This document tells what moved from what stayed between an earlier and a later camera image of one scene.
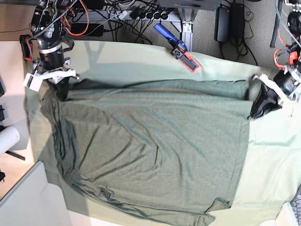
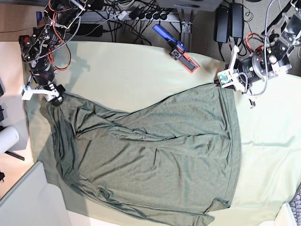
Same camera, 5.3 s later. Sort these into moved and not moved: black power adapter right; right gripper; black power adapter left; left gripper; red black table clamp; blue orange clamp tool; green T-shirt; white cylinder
Moved: left gripper; right gripper; green T-shirt
Not moved: red black table clamp; black power adapter left; white cylinder; black power adapter right; blue orange clamp tool
